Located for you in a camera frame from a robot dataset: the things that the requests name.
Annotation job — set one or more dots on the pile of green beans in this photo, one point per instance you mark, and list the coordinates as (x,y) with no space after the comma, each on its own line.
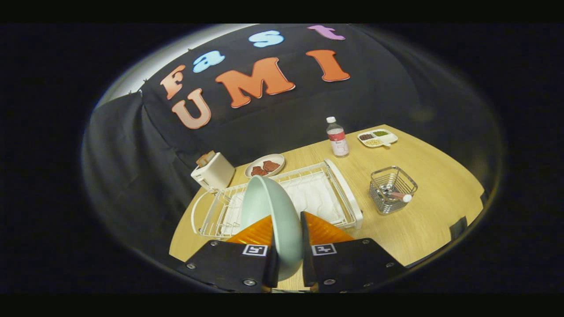
(380,133)

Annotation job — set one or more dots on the pile of red beans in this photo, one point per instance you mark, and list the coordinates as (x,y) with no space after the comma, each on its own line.
(366,136)

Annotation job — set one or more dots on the small white plate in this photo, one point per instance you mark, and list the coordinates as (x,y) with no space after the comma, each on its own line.
(275,158)

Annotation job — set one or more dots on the clear plastic water bottle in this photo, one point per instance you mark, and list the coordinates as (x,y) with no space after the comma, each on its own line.
(338,141)

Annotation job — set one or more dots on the pile of yellow beans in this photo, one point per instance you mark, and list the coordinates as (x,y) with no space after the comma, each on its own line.
(373,142)

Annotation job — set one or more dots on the red meat piece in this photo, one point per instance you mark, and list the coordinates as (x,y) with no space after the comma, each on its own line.
(257,171)
(271,166)

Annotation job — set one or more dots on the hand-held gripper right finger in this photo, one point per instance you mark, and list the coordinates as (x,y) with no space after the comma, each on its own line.
(352,264)

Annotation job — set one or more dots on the black backdrop cloth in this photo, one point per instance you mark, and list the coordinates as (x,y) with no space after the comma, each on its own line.
(145,145)

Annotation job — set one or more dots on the toast slice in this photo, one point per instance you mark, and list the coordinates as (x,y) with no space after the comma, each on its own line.
(205,158)

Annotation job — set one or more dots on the white divided dish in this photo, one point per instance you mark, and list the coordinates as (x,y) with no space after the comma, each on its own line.
(390,140)

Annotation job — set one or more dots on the pale green plate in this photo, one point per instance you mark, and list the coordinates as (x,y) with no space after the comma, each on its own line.
(275,211)

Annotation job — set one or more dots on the white toaster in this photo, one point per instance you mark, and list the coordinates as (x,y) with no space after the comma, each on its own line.
(218,174)

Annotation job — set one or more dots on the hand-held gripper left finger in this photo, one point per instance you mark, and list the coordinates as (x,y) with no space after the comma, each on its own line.
(229,264)

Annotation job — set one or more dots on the small black clamp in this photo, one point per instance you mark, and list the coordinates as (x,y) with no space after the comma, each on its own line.
(458,228)

